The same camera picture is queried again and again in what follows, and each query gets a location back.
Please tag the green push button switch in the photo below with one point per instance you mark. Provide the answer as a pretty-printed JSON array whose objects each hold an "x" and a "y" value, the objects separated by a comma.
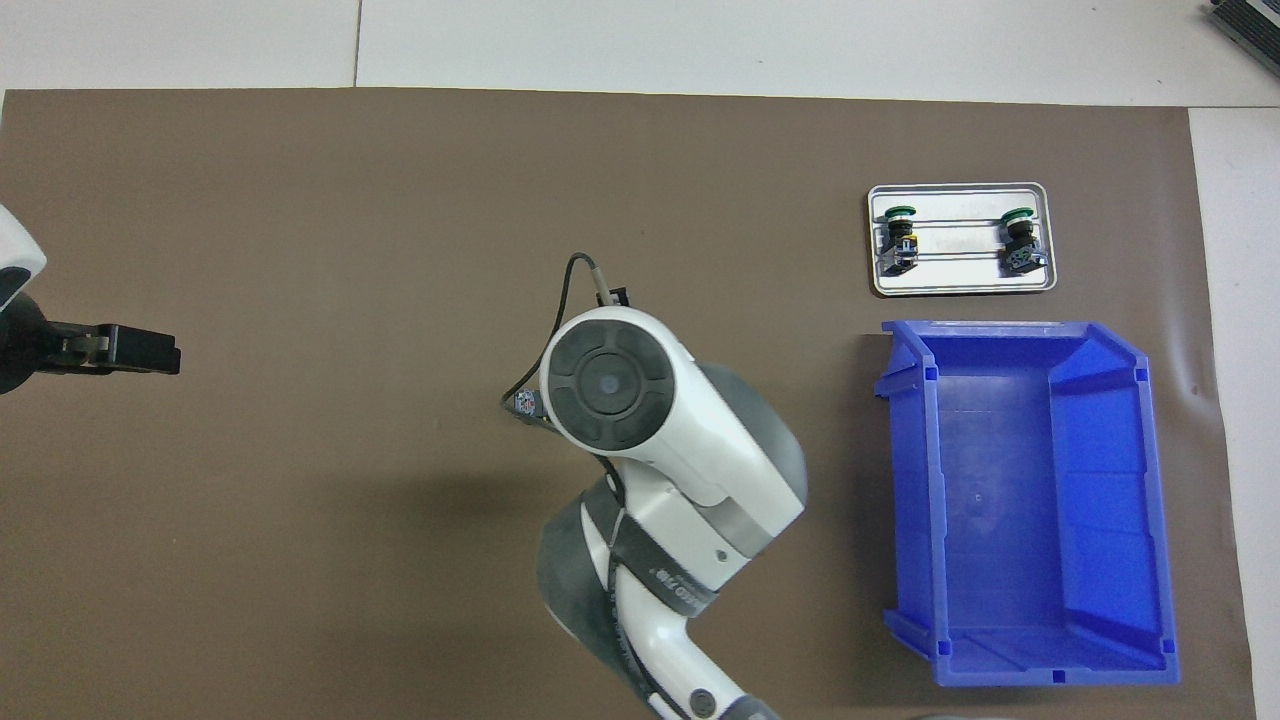
[
  {"x": 1020, "y": 245},
  {"x": 900, "y": 245},
  {"x": 525, "y": 403}
]

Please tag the blue plastic storage bin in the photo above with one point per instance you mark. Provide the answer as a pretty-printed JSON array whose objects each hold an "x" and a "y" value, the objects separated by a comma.
[{"x": 1000, "y": 500}]

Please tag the silver metal tray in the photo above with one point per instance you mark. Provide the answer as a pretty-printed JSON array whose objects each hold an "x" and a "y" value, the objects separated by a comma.
[{"x": 960, "y": 280}]

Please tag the grey ribbed device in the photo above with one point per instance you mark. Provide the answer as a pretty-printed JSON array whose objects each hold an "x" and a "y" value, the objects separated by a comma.
[{"x": 1250, "y": 25}]

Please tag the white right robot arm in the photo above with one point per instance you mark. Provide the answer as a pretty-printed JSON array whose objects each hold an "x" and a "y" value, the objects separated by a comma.
[{"x": 680, "y": 450}]

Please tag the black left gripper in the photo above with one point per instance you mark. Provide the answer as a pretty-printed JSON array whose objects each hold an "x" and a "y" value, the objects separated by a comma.
[{"x": 20, "y": 345}]

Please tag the brown paper table mat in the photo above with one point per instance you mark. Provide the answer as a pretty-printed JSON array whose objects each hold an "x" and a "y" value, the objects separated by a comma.
[{"x": 300, "y": 500}]

